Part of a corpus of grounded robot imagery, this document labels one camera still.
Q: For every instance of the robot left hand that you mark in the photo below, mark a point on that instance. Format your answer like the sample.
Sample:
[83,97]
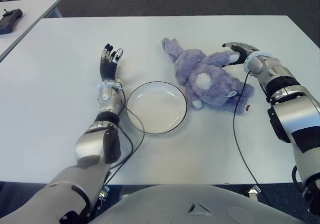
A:
[107,68]

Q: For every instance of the white plate black rim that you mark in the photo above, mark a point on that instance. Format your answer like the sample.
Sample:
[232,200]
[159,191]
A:
[157,106]

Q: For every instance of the white side table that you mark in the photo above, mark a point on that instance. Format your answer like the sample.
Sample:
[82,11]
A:
[27,13]

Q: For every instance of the robot left arm silver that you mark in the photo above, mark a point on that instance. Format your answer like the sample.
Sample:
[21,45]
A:
[90,146]

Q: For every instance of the purple plush bunny doll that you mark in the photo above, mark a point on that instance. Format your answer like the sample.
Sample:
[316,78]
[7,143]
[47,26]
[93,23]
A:
[210,84]

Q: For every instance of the robot right arm silver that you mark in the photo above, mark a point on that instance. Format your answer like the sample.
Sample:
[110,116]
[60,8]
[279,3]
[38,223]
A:
[292,104]

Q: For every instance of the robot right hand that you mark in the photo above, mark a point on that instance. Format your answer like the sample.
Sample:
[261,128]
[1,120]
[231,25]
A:
[243,50]

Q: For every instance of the metal table clamp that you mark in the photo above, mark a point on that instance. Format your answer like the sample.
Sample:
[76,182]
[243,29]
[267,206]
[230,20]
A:
[103,195]
[253,191]

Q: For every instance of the black handheld controller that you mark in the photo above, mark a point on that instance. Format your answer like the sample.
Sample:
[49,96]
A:
[10,22]

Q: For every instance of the grey robot torso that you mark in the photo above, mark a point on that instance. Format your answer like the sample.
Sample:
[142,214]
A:
[195,206]

